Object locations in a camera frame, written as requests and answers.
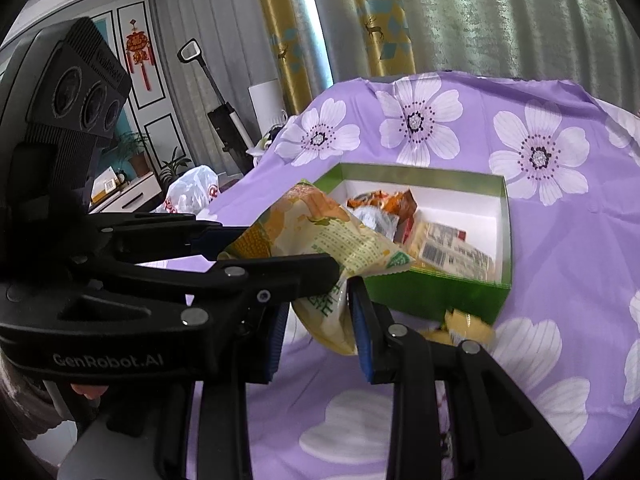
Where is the white television cabinet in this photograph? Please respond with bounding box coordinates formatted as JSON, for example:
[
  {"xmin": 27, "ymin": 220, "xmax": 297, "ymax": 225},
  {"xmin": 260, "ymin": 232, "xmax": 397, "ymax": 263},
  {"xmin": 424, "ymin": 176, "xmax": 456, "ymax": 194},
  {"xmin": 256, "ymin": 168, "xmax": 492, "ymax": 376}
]
[{"xmin": 90, "ymin": 170, "xmax": 163, "ymax": 213}]

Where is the grey curtain yellow deer band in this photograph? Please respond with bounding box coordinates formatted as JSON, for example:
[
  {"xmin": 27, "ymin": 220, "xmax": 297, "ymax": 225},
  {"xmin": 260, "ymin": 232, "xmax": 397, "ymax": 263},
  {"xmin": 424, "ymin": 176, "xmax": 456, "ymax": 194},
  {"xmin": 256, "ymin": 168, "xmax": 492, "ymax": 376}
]
[
  {"xmin": 150, "ymin": 0, "xmax": 313, "ymax": 181},
  {"xmin": 305, "ymin": 0, "xmax": 640, "ymax": 111}
]

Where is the orange panda snack packet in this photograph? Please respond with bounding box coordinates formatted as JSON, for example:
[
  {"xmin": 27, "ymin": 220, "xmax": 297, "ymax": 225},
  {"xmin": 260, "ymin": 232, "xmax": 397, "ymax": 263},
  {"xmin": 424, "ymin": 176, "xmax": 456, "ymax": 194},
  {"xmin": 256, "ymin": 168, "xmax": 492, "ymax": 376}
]
[{"xmin": 346, "ymin": 189, "xmax": 396, "ymax": 211}]

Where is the potted green plant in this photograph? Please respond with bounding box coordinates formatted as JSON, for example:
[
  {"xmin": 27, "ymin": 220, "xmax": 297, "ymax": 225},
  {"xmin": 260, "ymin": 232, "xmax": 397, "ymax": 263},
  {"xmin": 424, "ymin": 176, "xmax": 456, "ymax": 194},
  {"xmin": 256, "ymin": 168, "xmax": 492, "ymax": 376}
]
[
  {"xmin": 159, "ymin": 146, "xmax": 193, "ymax": 186},
  {"xmin": 117, "ymin": 131, "xmax": 151, "ymax": 176}
]

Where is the beige labelled snack packet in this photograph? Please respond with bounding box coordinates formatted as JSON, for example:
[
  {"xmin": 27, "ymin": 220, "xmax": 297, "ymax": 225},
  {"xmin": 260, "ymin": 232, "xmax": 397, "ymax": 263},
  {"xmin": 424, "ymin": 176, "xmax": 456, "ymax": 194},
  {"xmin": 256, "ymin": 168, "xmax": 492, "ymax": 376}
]
[{"xmin": 417, "ymin": 240, "xmax": 496, "ymax": 282}]

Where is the gold snack packet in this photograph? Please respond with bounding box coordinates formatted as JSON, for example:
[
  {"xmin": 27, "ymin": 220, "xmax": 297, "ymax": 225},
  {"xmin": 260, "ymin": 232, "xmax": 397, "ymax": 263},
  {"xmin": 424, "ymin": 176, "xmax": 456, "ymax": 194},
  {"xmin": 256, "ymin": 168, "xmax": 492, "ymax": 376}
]
[{"xmin": 420, "ymin": 308, "xmax": 496, "ymax": 346}]

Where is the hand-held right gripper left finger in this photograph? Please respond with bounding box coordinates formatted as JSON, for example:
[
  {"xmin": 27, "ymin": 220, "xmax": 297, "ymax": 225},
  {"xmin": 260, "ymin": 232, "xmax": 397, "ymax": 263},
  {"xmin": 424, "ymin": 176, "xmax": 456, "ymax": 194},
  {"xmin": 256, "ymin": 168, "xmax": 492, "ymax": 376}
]
[{"xmin": 155, "ymin": 305, "xmax": 291, "ymax": 480}]

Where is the black upright vacuum cleaner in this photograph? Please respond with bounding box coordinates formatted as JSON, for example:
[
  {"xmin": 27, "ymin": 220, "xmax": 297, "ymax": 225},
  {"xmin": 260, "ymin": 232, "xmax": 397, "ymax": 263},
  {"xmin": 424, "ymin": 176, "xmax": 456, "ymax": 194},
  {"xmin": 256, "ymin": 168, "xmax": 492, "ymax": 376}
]
[{"xmin": 178, "ymin": 39, "xmax": 253, "ymax": 176}]

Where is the white red plastic bag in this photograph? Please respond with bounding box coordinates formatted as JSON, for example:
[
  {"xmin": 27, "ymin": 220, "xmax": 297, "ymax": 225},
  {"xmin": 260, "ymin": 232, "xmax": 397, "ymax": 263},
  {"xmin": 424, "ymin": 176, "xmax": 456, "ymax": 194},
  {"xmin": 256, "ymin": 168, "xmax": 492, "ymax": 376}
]
[{"xmin": 152, "ymin": 164, "xmax": 221, "ymax": 216}]

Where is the red knot wall ornament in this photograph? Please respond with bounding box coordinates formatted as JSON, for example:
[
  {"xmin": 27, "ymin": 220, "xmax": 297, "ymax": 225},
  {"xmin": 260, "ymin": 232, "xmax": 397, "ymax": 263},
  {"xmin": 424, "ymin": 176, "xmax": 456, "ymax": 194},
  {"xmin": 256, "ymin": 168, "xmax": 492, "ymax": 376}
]
[{"xmin": 125, "ymin": 19, "xmax": 155, "ymax": 92}]

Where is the black white cloth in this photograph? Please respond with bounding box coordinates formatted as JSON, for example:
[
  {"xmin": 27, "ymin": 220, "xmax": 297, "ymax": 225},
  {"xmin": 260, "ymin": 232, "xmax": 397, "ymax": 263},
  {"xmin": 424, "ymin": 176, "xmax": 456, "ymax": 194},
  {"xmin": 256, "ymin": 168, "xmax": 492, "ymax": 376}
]
[{"xmin": 247, "ymin": 120, "xmax": 288, "ymax": 161}]

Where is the person's left hand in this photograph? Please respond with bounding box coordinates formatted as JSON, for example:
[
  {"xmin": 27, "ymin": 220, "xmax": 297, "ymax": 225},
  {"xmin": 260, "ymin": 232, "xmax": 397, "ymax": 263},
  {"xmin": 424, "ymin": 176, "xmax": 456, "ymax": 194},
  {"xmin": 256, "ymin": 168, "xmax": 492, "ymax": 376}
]
[{"xmin": 0, "ymin": 359, "xmax": 111, "ymax": 432}]

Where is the green cardboard box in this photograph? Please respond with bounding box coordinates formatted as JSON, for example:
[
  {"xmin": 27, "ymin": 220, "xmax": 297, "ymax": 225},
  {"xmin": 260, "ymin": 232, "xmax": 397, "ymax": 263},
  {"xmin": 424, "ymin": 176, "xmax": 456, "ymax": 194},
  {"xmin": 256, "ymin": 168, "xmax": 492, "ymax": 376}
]
[{"xmin": 312, "ymin": 162, "xmax": 513, "ymax": 326}]

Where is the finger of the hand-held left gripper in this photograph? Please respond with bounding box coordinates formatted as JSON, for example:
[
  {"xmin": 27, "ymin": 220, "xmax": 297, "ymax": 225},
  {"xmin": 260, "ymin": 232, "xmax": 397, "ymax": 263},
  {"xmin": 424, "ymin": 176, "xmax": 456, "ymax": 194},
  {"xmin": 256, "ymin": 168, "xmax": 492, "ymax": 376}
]
[
  {"xmin": 91, "ymin": 212, "xmax": 249, "ymax": 262},
  {"xmin": 116, "ymin": 253, "xmax": 342, "ymax": 327}
]

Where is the white air purifier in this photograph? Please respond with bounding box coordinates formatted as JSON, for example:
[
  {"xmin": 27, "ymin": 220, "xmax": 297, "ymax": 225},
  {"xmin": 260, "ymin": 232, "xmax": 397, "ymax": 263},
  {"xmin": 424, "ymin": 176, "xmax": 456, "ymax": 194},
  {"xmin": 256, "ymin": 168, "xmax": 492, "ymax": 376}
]
[{"xmin": 248, "ymin": 78, "xmax": 291, "ymax": 148}]

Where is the yellow green snack packet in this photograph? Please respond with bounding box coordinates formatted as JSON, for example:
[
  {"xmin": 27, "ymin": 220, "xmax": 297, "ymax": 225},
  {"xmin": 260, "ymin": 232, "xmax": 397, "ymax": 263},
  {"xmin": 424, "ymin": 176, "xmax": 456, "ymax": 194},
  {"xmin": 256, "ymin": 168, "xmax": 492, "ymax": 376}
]
[{"xmin": 218, "ymin": 178, "xmax": 417, "ymax": 357}]

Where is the silver snack packet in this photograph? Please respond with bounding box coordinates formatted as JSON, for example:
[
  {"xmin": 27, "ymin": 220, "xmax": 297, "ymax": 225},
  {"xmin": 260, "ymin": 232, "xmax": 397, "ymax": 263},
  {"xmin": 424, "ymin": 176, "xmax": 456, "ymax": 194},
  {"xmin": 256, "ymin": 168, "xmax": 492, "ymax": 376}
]
[{"xmin": 352, "ymin": 207, "xmax": 401, "ymax": 241}]

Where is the small cardboard box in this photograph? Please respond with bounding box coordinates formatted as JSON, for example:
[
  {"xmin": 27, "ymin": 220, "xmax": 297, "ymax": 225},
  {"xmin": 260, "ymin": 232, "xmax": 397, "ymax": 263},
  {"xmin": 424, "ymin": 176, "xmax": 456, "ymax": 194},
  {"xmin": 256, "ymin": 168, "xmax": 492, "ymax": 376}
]
[{"xmin": 92, "ymin": 166, "xmax": 128, "ymax": 196}]

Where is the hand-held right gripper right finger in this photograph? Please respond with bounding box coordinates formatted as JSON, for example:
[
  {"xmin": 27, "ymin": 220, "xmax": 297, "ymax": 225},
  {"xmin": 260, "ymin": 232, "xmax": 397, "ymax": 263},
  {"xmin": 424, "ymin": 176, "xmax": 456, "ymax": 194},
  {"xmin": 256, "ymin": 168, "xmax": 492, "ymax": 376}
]
[{"xmin": 346, "ymin": 276, "xmax": 583, "ymax": 480}]

